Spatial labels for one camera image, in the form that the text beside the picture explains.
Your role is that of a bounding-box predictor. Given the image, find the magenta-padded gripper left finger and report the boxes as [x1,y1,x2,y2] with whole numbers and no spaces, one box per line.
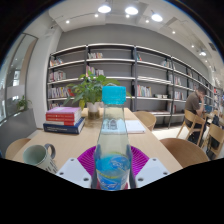
[55,145,98,190]

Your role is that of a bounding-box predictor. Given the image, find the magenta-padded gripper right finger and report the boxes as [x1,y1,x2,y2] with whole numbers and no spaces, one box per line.
[128,145,171,190]

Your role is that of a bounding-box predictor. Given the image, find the clear drink bottle blue cap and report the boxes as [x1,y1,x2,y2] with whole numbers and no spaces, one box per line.
[94,85,133,192]

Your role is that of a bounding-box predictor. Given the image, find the round-backed wooden chair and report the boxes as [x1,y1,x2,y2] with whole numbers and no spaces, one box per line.
[4,138,32,160]
[133,110,157,132]
[159,137,210,169]

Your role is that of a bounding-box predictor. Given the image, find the beige spotted mug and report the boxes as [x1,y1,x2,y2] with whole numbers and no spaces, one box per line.
[22,143,58,175]

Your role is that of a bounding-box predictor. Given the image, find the thick blue book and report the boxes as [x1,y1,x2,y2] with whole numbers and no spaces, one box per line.
[42,116,86,135]

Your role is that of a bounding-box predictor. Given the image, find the open white book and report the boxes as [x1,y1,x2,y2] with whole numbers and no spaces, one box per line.
[124,119,147,135]

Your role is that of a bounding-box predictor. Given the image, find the red book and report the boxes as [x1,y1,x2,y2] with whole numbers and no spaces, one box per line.
[45,118,83,127]
[45,113,83,121]

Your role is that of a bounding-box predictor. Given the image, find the pink book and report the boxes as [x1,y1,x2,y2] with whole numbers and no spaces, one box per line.
[45,106,82,116]

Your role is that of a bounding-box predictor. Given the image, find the slatted wooden chair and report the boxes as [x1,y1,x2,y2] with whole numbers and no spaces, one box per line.
[204,122,224,158]
[176,109,208,148]

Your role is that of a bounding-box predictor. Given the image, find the person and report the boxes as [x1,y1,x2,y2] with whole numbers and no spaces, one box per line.
[184,86,210,143]

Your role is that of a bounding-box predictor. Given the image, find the potted green plant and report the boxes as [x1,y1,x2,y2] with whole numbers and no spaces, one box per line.
[63,70,133,120]

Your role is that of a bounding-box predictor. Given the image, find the small plant by window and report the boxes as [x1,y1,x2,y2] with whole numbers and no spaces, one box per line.
[15,95,33,113]

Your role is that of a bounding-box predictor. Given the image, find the grey shelf unit with books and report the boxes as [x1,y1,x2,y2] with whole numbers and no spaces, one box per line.
[46,42,224,129]

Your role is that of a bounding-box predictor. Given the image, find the ceiling lights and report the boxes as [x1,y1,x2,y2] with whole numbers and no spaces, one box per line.
[63,2,210,58]

